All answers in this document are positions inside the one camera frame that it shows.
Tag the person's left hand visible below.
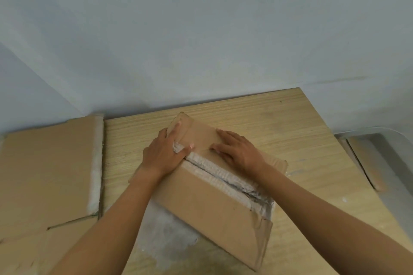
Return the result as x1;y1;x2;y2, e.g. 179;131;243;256
142;128;195;182

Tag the person's right hand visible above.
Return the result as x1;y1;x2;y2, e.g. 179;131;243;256
210;129;270;179

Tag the person's left forearm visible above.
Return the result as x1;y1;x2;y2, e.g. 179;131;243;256
42;168;162;275

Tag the person's right forearm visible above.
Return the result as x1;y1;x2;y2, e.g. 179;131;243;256
261;163;413;275

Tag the light wooden table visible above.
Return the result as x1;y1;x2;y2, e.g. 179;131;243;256
100;88;413;275

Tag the white cable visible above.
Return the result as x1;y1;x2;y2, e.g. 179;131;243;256
334;127;413;150

